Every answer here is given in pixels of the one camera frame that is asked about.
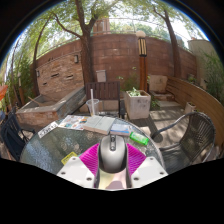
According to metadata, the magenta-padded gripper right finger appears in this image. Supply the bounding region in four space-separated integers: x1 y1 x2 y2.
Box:
125 143 169 189

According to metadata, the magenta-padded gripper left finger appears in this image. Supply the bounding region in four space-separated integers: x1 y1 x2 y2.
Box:
56 143 102 189

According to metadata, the dark grey computer mouse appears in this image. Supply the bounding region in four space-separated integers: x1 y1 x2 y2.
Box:
98 133 128 174

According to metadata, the yellow card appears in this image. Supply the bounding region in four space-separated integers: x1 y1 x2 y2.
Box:
60 151 78 166

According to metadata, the green plastic box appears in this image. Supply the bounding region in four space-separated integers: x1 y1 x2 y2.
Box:
129 131 150 146

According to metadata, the colourful printed magazine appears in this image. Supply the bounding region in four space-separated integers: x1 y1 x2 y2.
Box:
58 114 89 132

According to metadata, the blue and white booklet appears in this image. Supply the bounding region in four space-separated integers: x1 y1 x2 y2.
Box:
109 123 133 138

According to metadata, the white printed strip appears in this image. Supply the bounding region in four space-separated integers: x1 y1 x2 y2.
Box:
37 121 60 139

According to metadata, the open white book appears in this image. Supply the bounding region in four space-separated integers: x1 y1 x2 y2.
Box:
82 114 116 136

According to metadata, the dark wicker armchair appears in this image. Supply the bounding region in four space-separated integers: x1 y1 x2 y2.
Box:
150 111 217 166

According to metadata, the stone water trough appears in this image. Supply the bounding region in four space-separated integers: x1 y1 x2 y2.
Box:
15 85 87 128

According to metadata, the clear plastic cup with straw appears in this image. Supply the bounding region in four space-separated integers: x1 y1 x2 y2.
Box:
85 88 101 117

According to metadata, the concrete planter with plant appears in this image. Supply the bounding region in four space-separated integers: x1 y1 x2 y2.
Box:
123 87 152 121

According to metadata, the black metal chair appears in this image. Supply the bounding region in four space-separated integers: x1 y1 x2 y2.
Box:
0 106 36 163

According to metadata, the dark wooden slatted chair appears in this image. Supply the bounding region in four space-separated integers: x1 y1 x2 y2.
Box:
84 80 126 119

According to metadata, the curved wooden bench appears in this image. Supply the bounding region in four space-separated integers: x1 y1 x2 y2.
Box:
165 75 224 148

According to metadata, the beige stone block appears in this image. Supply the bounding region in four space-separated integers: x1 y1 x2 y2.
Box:
148 73 169 94

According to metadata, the thin leaning tree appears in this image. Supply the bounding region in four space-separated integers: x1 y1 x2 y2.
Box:
31 16 51 98

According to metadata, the large forked tree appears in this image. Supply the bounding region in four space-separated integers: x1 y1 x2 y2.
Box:
49 0 134 86

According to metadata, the tall slender tree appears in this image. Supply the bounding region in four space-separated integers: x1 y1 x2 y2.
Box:
151 4 183 79

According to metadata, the grey wall box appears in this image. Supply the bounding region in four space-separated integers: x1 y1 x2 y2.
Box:
95 69 108 83

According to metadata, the wooden lantern lamp post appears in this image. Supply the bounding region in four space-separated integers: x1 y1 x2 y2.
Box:
135 30 148 92

